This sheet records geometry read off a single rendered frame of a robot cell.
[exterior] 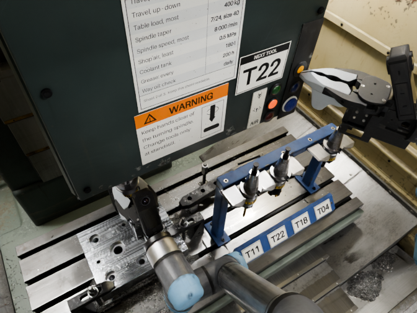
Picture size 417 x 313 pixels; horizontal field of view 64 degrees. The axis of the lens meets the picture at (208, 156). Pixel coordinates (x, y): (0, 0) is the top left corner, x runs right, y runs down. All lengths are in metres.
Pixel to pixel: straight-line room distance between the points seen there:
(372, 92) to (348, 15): 0.88
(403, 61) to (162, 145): 0.37
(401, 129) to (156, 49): 0.42
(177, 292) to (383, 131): 0.51
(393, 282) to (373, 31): 1.00
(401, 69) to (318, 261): 1.03
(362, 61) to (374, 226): 0.67
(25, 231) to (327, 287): 1.30
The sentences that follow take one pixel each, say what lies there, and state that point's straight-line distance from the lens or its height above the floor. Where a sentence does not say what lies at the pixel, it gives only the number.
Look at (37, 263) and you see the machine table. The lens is 1.30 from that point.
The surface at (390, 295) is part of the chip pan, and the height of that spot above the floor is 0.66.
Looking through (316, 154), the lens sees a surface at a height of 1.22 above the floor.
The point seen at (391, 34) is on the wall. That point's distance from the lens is 1.37.
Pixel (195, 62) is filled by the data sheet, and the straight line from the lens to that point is 0.46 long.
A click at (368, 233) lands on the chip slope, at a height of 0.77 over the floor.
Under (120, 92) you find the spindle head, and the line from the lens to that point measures 0.43.
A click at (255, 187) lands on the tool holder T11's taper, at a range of 0.93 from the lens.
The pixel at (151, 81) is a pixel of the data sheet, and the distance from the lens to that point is 0.44.
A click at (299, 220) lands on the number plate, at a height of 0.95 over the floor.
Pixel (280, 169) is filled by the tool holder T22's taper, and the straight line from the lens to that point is 0.98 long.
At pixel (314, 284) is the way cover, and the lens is 1.43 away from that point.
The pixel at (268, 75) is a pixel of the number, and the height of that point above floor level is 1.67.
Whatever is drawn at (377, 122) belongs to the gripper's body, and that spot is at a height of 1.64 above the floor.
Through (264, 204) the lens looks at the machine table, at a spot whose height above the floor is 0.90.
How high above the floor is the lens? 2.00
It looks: 50 degrees down
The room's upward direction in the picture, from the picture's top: 4 degrees clockwise
